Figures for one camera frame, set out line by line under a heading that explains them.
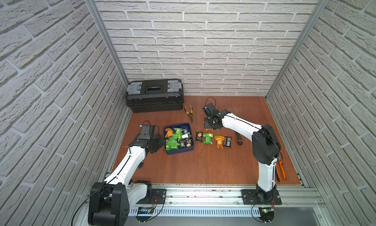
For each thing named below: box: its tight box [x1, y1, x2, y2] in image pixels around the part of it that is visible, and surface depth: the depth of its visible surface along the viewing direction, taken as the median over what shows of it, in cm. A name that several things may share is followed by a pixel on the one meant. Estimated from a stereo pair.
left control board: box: [135, 206, 155, 223], surface depth 72 cm
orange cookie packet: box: [214, 135, 225, 150], surface depth 94 cm
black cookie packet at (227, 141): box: [223, 135, 233, 148], surface depth 94 cm
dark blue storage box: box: [163, 122, 195, 156], surface depth 94 cm
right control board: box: [258, 206, 275, 223], surface depth 71 cm
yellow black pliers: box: [184, 105, 194, 123], surface depth 109 cm
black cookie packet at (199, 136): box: [195, 131, 204, 143], surface depth 97 cm
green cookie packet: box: [202, 133, 214, 145], surface depth 96 cm
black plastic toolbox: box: [125, 78, 185, 113], surface depth 102 cm
